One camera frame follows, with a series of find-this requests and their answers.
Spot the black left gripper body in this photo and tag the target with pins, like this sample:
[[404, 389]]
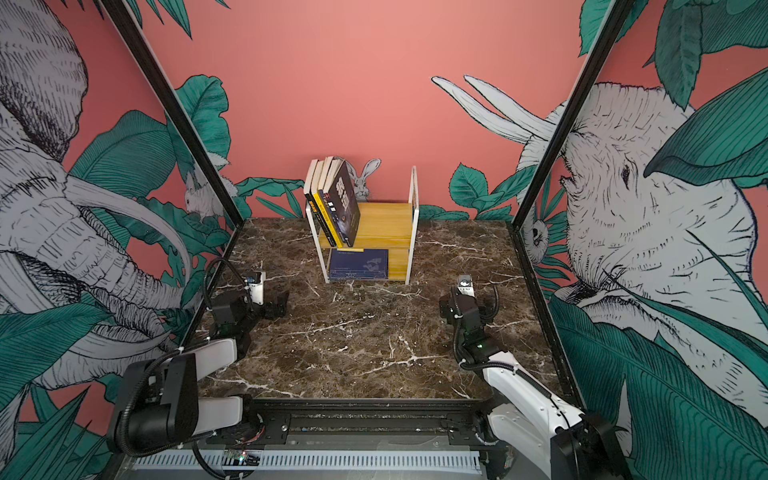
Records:
[[264, 311]]

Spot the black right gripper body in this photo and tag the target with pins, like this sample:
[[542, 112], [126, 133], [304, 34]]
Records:
[[449, 305]]

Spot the blue book yellow label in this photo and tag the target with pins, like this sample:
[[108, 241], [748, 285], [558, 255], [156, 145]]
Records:
[[366, 264]]

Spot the black book with gold title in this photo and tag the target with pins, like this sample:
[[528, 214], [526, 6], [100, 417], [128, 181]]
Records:
[[310, 199]]

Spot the dark wolf eye book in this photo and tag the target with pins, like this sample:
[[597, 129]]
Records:
[[345, 201]]

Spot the purple portrait cover book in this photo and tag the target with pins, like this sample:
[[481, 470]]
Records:
[[330, 168]]

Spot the yellow cartoon cover book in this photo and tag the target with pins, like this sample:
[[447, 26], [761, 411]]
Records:
[[319, 198]]

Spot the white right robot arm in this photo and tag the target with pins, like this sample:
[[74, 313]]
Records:
[[560, 439]]

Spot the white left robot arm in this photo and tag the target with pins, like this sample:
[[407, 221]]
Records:
[[159, 405]]

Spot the white wooden book rack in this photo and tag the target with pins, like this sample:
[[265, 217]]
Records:
[[383, 225]]

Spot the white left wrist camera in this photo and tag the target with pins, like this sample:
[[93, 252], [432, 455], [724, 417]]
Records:
[[254, 283]]

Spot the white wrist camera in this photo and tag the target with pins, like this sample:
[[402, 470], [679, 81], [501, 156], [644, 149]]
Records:
[[465, 285], [254, 283]]

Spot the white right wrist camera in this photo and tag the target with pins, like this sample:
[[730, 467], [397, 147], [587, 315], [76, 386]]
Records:
[[465, 285]]

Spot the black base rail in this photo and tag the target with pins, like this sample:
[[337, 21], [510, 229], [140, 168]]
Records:
[[272, 421]]

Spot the white slotted cable duct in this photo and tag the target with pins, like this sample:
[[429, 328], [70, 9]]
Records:
[[462, 462]]

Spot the black corner frame post left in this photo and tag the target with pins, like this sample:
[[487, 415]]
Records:
[[122, 18]]

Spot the black corner frame post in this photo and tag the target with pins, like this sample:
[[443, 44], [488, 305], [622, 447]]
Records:
[[122, 18], [609, 31]]

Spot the black corner frame post right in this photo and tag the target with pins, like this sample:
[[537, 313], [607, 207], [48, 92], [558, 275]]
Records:
[[609, 31]]

